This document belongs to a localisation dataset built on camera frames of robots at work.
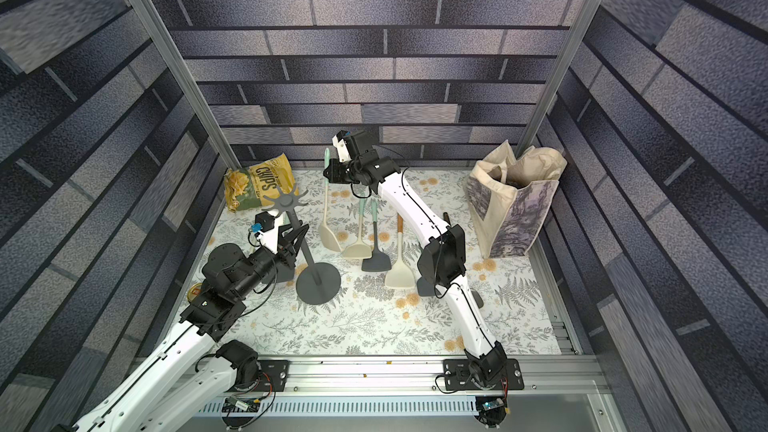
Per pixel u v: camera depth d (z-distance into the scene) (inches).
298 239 27.4
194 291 30.5
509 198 30.5
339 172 30.5
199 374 23.1
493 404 28.7
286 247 24.3
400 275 35.5
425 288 33.8
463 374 29.1
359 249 37.7
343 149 31.0
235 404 27.9
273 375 29.2
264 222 22.1
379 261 36.4
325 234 34.2
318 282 34.8
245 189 40.6
